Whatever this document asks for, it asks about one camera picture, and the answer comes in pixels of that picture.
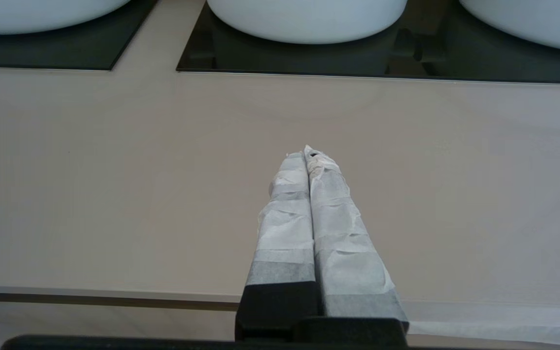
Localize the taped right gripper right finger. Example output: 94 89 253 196
304 145 409 347

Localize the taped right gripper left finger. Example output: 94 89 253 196
235 152 319 342

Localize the white pot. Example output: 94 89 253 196
206 0 408 45
0 0 132 35
459 0 560 54

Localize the black glass cooktop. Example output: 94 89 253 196
0 0 159 71
176 0 560 86

